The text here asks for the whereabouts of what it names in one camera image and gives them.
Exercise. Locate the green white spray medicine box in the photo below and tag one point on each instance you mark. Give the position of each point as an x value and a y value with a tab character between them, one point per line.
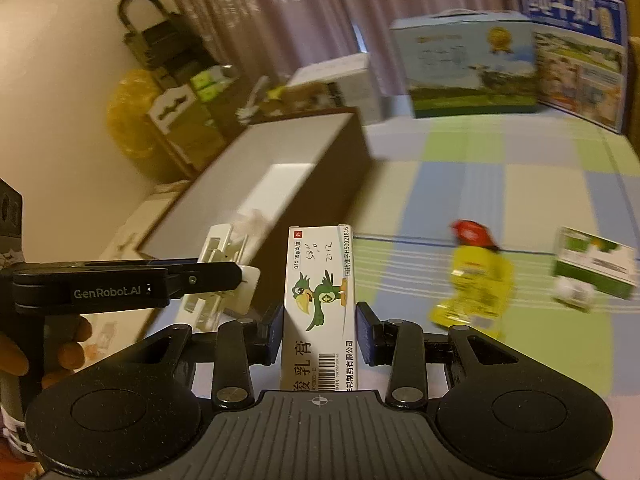
585	264

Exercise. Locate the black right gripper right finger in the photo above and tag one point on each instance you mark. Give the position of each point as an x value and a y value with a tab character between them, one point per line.
464	405

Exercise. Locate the white appliance box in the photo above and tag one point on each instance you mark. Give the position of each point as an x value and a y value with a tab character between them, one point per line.
352	79

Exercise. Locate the checked bed sheet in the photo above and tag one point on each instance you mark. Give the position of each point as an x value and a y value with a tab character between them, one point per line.
524	177

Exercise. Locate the blue milk carton box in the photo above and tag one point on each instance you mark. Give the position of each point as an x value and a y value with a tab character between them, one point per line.
582	57

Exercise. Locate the brown cardboard shoe box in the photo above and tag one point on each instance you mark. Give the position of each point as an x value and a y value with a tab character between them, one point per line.
301	171

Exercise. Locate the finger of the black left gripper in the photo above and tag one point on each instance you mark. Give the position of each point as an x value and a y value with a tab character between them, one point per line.
187	276

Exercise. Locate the yellow snack packet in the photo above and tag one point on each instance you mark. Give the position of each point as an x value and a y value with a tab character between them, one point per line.
483	282

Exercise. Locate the yellow plastic bag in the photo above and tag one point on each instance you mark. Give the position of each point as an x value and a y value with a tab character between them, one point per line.
127	116

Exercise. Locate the brown cardboard carton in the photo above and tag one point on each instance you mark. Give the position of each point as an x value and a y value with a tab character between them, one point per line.
191	133

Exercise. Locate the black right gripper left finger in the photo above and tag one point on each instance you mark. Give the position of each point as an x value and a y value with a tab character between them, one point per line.
146	406

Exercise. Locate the green cow milk carton box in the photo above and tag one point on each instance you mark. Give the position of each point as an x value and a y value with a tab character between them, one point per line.
465	62

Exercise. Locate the white hair claw clip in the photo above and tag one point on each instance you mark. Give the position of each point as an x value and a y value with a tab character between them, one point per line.
203	312

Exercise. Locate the person's left hand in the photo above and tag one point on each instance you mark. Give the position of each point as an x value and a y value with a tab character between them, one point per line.
62	356

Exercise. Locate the white ointment box with parrot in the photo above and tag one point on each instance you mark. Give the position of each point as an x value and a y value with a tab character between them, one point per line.
319	345

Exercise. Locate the purple curtain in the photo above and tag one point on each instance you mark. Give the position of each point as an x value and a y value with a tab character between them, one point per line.
277	37

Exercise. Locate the red snack packet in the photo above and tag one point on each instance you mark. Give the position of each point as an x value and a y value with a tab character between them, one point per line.
471	233

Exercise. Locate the green tissue packs stack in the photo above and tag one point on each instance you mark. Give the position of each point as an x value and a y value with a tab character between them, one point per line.
209	83

